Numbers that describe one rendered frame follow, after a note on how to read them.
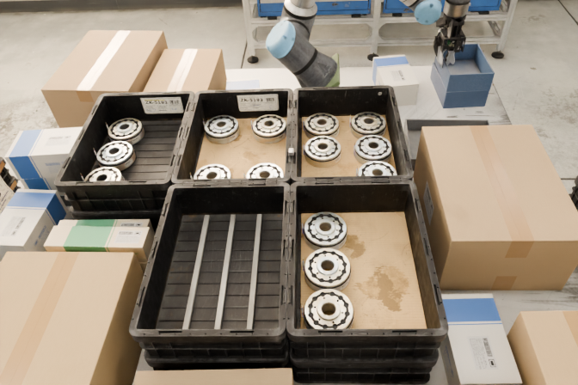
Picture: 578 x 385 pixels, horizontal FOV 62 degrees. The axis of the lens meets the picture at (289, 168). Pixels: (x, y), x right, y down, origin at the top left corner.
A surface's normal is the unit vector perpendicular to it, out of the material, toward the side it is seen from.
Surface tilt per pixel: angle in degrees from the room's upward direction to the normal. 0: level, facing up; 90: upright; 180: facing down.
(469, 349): 0
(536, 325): 0
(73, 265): 0
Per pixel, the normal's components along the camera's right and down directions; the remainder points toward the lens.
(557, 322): -0.05, -0.72
